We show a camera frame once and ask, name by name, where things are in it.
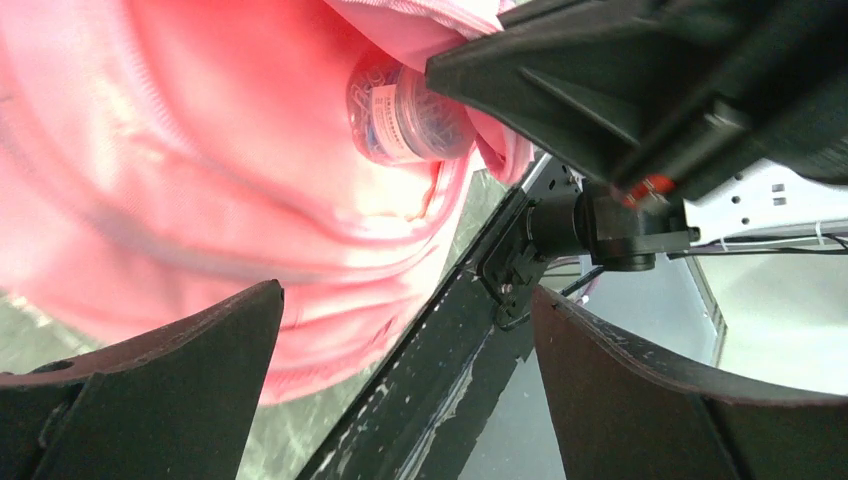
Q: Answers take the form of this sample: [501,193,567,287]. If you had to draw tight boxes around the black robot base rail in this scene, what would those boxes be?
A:
[300,155,574,479]

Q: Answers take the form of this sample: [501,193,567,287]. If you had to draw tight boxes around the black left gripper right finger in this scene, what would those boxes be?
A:
[532,287,847,479]

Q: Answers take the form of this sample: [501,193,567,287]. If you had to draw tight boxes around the pink student backpack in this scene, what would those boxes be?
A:
[1,1,532,404]

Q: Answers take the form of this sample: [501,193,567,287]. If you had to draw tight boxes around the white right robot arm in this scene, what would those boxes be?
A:
[426,1,847,278]

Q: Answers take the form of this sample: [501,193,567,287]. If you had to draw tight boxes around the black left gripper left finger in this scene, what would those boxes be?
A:
[1,280,284,479]

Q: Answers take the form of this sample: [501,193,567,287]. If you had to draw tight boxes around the clear jar of paper clips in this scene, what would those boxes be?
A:
[347,49,477,166]

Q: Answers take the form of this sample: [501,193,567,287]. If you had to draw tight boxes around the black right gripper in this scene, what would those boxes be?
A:
[426,1,847,200]

